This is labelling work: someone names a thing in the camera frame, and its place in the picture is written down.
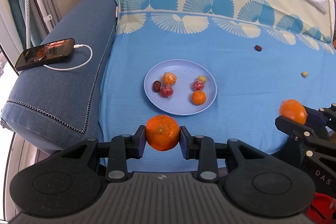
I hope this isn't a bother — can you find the small orange tangerine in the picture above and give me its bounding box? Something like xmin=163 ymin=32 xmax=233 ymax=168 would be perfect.
xmin=191 ymin=90 xmax=207 ymax=106

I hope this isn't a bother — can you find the pink-red fruit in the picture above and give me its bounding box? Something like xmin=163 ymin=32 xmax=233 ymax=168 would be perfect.
xmin=192 ymin=80 xmax=205 ymax=91

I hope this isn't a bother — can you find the braided grey hose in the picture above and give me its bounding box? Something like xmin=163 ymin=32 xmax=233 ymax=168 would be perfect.
xmin=23 ymin=0 xmax=32 ymax=50

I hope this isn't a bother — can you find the red fruit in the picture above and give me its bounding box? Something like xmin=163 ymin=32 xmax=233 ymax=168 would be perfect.
xmin=159 ymin=84 xmax=174 ymax=98

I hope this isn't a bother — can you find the yellow-green round fruit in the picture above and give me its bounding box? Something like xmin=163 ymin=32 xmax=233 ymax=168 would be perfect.
xmin=197 ymin=76 xmax=207 ymax=83

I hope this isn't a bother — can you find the orange fruit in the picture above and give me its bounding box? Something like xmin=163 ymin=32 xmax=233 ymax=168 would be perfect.
xmin=162 ymin=72 xmax=177 ymax=85

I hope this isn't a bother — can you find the large orange tangerine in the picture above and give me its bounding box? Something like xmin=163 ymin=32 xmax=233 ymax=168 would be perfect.
xmin=145 ymin=115 xmax=180 ymax=151

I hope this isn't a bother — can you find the white charging cable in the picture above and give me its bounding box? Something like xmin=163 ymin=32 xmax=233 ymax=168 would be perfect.
xmin=42 ymin=43 xmax=94 ymax=72

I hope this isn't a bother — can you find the dark red jujube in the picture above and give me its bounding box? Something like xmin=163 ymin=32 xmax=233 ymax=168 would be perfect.
xmin=152 ymin=80 xmax=161 ymax=93
xmin=254 ymin=45 xmax=262 ymax=52

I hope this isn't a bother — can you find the blue patterned sofa cover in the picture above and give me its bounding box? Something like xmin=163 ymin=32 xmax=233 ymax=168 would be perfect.
xmin=98 ymin=0 xmax=335 ymax=153

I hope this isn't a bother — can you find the small orange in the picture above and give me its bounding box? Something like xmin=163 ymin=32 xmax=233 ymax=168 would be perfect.
xmin=279 ymin=99 xmax=308 ymax=124

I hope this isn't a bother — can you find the red sleeve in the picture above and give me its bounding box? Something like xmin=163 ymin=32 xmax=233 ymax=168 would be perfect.
xmin=306 ymin=193 xmax=335 ymax=224

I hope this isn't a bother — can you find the blue sofa armrest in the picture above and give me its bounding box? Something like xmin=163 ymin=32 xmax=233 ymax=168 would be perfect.
xmin=1 ymin=0 xmax=116 ymax=154

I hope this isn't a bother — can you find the light blue round plate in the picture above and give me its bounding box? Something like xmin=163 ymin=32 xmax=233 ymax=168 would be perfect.
xmin=143 ymin=60 xmax=217 ymax=116

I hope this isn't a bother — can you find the black smartphone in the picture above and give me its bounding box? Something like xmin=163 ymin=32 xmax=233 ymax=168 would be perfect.
xmin=15 ymin=38 xmax=75 ymax=72

